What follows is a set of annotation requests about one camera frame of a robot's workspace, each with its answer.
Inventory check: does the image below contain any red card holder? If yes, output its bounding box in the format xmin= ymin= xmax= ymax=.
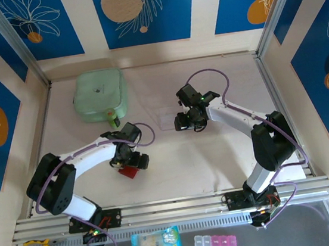
xmin=117 ymin=164 xmax=141 ymax=182

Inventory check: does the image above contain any black arm base electronics box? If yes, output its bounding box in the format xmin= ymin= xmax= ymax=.
xmin=80 ymin=228 xmax=108 ymax=246
xmin=248 ymin=203 xmax=283 ymax=229

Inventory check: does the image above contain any clear plastic sheet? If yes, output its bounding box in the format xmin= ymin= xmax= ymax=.
xmin=150 ymin=105 xmax=181 ymax=132

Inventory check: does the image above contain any small green bottle orange cap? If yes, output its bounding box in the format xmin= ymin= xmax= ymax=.
xmin=104 ymin=107 xmax=122 ymax=129

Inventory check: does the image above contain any mint green zip pouch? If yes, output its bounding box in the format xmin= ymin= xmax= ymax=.
xmin=69 ymin=67 xmax=131 ymax=126

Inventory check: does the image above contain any blue wet wipes packet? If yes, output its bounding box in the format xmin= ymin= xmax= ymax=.
xmin=129 ymin=225 xmax=182 ymax=246

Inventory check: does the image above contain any white pink pill organiser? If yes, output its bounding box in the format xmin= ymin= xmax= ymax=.
xmin=193 ymin=230 xmax=238 ymax=246

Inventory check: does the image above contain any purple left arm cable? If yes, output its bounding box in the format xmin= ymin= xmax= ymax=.
xmin=26 ymin=120 xmax=170 ymax=246

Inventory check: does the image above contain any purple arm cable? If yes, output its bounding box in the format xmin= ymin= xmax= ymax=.
xmin=184 ymin=58 xmax=317 ymax=238
xmin=26 ymin=120 xmax=170 ymax=246

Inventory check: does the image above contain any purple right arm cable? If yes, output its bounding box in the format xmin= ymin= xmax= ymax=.
xmin=184 ymin=58 xmax=317 ymax=238

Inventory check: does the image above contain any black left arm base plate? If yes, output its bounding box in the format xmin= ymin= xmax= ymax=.
xmin=67 ymin=208 xmax=124 ymax=234

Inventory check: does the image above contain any aluminium mounting rail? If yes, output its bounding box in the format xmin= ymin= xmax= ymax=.
xmin=10 ymin=179 xmax=329 ymax=246

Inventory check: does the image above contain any aluminium side rail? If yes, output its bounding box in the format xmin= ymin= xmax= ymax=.
xmin=253 ymin=48 xmax=315 ymax=183
xmin=11 ymin=82 xmax=68 ymax=219

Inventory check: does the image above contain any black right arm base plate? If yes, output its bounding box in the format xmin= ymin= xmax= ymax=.
xmin=222 ymin=185 xmax=281 ymax=212

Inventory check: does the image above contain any grey slotted cable duct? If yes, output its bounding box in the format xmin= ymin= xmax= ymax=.
xmin=49 ymin=213 xmax=253 ymax=246

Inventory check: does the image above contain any aluminium frame post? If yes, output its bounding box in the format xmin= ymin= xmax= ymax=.
xmin=0 ymin=0 xmax=52 ymax=92
xmin=250 ymin=0 xmax=318 ymax=58

